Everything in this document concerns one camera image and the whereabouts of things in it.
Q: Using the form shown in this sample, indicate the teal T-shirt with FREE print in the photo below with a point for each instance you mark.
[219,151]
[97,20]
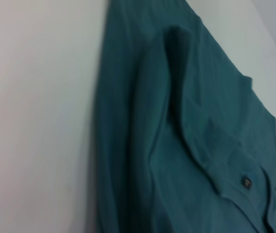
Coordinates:
[188,133]

